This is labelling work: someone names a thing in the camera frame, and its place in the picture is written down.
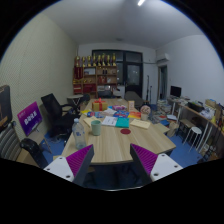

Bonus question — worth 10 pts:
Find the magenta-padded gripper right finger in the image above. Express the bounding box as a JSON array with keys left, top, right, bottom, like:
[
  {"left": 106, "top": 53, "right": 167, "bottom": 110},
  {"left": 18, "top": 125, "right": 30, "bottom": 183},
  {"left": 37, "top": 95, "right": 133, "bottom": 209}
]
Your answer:
[{"left": 129, "top": 143, "right": 184, "bottom": 187}]

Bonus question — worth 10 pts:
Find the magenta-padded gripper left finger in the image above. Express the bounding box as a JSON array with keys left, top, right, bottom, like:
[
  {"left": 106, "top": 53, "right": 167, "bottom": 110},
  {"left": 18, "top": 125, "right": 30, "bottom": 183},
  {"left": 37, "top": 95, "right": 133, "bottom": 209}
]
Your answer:
[{"left": 43, "top": 144, "right": 95, "bottom": 187}]

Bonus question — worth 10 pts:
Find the clear plastic water bottle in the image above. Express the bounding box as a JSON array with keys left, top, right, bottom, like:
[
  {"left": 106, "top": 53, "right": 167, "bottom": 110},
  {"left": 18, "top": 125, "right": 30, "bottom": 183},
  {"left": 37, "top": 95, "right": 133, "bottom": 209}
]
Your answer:
[{"left": 72, "top": 117, "right": 88, "bottom": 150}]

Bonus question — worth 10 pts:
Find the large kraft paper envelope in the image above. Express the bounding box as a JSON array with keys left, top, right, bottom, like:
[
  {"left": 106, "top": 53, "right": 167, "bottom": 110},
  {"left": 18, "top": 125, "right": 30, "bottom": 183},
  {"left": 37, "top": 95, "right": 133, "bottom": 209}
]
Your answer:
[{"left": 129, "top": 118, "right": 152, "bottom": 130}]

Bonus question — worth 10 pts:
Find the white round stool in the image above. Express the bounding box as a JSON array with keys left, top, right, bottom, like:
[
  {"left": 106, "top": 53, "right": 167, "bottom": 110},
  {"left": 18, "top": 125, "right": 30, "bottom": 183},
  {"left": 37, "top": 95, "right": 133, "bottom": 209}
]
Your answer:
[{"left": 183, "top": 126, "right": 203, "bottom": 146}]

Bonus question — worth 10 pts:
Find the small wooden stool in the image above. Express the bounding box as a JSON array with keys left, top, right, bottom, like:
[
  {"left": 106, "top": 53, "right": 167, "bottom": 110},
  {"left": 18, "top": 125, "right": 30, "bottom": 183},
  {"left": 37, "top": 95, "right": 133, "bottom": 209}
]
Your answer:
[{"left": 178, "top": 118, "right": 197, "bottom": 138}]

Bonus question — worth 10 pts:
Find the flat round red coaster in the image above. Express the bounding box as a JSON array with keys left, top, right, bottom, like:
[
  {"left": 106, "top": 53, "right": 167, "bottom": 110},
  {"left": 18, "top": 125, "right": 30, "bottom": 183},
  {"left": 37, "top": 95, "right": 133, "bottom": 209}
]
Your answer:
[{"left": 119, "top": 128, "right": 132, "bottom": 136}]

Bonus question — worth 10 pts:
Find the black office chair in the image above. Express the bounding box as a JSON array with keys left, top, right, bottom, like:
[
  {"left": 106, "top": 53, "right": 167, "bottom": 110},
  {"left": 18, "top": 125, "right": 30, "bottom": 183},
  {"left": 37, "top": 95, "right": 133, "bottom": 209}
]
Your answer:
[{"left": 40, "top": 92, "right": 81, "bottom": 139}]

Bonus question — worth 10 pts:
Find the pale green cup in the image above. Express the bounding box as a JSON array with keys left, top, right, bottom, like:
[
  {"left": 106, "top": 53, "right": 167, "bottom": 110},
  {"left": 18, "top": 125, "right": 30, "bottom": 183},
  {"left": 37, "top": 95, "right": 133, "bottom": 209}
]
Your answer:
[{"left": 90, "top": 119, "right": 102, "bottom": 137}]

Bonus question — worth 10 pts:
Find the striped upholstered chair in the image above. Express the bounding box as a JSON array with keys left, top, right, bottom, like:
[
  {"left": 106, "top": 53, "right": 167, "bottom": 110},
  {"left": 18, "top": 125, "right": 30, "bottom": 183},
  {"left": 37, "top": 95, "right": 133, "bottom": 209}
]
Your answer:
[{"left": 0, "top": 123, "right": 23, "bottom": 162}]

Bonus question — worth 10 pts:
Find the purple sign board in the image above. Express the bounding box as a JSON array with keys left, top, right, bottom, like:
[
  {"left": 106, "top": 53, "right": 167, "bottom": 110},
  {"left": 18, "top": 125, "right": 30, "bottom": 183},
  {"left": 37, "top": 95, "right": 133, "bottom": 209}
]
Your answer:
[{"left": 16, "top": 101, "right": 44, "bottom": 137}]

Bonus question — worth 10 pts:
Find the potted flower bouquet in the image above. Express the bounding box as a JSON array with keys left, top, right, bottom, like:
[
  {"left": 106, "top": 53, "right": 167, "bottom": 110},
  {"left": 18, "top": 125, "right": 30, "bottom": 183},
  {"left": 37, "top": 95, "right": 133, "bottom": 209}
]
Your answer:
[{"left": 139, "top": 104, "right": 152, "bottom": 122}]

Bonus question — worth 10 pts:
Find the orange red book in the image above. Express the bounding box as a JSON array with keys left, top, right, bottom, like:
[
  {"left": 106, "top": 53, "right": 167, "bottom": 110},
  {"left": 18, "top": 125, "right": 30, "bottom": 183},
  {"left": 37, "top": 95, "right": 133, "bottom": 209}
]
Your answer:
[{"left": 127, "top": 111, "right": 142, "bottom": 120}]

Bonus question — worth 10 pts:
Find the stack of books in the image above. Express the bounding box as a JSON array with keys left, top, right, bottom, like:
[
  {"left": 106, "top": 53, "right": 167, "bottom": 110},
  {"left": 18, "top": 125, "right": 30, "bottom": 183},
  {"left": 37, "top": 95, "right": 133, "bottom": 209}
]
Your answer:
[{"left": 156, "top": 98, "right": 173, "bottom": 118}]

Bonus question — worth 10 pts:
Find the teal book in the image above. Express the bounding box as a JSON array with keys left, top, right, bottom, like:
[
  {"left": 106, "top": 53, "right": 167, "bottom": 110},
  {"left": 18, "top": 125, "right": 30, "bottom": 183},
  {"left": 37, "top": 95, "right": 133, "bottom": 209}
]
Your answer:
[{"left": 115, "top": 117, "right": 131, "bottom": 129}]

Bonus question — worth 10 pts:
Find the cluttered wooden side desk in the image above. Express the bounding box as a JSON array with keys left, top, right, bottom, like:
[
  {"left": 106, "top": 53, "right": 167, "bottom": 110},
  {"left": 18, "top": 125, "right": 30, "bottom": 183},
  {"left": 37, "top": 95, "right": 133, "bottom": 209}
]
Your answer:
[{"left": 168, "top": 96, "right": 224, "bottom": 158}]

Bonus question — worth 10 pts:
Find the blue plastic packet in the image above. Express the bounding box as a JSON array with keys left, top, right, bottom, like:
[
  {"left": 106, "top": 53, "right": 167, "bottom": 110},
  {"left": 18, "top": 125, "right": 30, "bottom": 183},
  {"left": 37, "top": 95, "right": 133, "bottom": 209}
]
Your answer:
[{"left": 86, "top": 110, "right": 104, "bottom": 119}]

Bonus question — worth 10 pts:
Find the blue illustrated book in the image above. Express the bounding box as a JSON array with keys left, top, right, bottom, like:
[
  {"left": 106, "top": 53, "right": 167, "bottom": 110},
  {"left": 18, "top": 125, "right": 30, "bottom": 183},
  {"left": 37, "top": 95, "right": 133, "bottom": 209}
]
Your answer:
[{"left": 113, "top": 110, "right": 130, "bottom": 119}]

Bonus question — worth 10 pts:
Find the small upright carton box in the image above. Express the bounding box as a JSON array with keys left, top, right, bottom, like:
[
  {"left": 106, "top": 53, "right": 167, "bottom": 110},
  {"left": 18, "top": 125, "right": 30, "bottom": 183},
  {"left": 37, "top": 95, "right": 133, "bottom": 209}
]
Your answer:
[{"left": 127, "top": 100, "right": 136, "bottom": 113}]

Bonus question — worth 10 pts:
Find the white printed booklet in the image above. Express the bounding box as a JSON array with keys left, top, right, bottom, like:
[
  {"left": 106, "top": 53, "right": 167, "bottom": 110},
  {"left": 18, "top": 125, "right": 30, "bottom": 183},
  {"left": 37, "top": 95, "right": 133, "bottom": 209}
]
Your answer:
[{"left": 101, "top": 115, "right": 119, "bottom": 127}]

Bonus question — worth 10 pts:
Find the small round side table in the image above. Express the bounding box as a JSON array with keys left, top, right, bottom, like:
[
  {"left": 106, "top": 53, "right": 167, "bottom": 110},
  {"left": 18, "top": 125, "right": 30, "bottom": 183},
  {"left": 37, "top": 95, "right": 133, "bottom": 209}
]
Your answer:
[{"left": 66, "top": 94, "right": 85, "bottom": 109}]

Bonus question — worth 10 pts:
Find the pink patterned box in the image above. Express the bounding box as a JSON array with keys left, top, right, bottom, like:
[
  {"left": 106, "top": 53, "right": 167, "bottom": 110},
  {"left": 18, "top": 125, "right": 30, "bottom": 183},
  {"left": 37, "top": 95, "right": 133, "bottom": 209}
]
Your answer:
[{"left": 112, "top": 104, "right": 128, "bottom": 111}]

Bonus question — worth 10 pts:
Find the yellow gift box, red ribbon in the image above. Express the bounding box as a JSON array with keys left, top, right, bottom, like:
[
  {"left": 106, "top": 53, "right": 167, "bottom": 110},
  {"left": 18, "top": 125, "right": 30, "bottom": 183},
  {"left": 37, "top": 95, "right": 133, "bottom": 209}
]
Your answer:
[{"left": 91, "top": 97, "right": 109, "bottom": 112}]

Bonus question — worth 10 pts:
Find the beige armchair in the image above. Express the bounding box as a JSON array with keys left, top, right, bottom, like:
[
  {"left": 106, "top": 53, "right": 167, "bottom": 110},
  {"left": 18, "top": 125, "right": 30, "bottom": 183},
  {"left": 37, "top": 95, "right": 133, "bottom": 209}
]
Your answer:
[{"left": 124, "top": 90, "right": 145, "bottom": 109}]

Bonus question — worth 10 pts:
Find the black computer monitor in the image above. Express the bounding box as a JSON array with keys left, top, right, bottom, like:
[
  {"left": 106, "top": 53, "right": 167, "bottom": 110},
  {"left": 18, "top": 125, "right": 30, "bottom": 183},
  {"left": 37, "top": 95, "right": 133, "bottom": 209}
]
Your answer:
[{"left": 169, "top": 85, "right": 183, "bottom": 99}]

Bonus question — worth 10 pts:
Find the black flat case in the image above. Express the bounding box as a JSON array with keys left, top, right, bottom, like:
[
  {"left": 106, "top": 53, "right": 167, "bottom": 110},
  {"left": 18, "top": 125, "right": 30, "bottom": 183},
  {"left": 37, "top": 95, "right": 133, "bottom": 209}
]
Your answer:
[{"left": 0, "top": 84, "right": 14, "bottom": 129}]

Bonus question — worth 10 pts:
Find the black glass double door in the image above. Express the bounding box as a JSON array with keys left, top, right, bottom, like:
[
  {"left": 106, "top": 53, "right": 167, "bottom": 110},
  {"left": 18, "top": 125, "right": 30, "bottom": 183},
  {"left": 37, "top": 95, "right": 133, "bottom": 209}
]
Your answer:
[{"left": 91, "top": 49, "right": 144, "bottom": 98}]

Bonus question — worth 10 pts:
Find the wooden shelf unit with trophies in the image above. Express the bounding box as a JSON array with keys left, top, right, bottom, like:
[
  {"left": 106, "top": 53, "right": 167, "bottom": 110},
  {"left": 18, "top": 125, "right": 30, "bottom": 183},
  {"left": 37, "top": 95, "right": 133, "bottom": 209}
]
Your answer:
[{"left": 72, "top": 52, "right": 119, "bottom": 98}]

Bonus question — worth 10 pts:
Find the white wall air conditioner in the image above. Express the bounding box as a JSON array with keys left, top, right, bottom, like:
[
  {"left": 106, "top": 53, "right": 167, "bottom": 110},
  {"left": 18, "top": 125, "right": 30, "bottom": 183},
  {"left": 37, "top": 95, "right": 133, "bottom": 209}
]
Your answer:
[{"left": 155, "top": 52, "right": 171, "bottom": 64}]

